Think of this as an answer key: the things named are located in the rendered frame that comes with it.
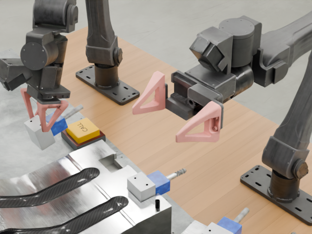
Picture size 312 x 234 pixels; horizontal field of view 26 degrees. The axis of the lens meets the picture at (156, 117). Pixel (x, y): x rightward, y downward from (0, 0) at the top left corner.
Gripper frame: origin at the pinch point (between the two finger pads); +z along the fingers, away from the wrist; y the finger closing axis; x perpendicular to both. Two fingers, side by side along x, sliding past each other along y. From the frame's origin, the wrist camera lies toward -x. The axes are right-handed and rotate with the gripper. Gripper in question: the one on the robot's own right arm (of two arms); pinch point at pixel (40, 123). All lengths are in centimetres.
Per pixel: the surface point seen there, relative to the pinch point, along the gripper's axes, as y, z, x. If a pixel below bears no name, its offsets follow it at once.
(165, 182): 27.4, 2.1, 14.2
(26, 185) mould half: 9.1, 9.6, -6.6
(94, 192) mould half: 19.6, 7.0, 3.1
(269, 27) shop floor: -126, 11, 216
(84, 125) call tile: -6.9, 4.7, 16.8
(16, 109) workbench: -28.0, 8.9, 9.9
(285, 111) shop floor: -65, 34, 170
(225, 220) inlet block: 39.8, 4.9, 20.5
